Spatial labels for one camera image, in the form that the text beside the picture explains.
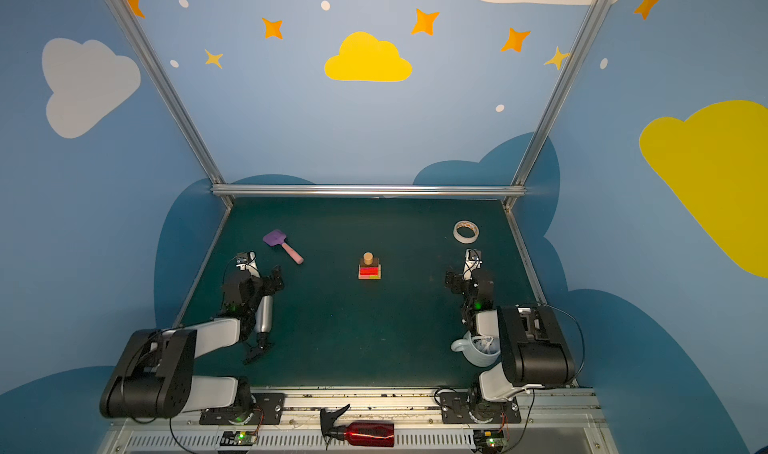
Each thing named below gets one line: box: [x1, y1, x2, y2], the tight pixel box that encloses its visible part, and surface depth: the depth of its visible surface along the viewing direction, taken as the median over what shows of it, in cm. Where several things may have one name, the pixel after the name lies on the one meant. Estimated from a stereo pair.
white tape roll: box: [453, 220, 480, 244], surface depth 113 cm
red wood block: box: [360, 267, 379, 275], surface depth 99 cm
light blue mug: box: [451, 330, 501, 368], surface depth 82 cm
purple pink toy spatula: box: [263, 230, 304, 265], surface depth 109 cm
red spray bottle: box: [319, 404, 395, 450], surface depth 70 cm
